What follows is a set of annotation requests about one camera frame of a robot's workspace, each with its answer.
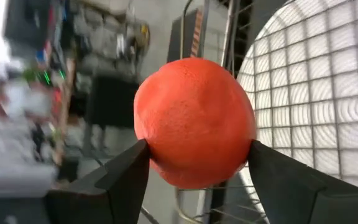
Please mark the black floor mat striped edges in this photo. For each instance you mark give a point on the black floor mat striped edges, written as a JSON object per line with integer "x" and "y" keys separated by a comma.
{"x": 174, "y": 37}

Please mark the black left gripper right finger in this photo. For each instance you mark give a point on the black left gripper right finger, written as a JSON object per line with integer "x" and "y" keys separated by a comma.
{"x": 297, "y": 199}

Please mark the white round plate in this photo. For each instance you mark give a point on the white round plate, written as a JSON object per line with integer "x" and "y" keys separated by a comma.
{"x": 297, "y": 93}

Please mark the orange toy fruit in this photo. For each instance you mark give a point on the orange toy fruit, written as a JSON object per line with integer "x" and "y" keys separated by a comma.
{"x": 194, "y": 123}

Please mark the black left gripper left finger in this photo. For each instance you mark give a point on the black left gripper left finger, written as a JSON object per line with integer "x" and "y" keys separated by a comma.
{"x": 120, "y": 193}

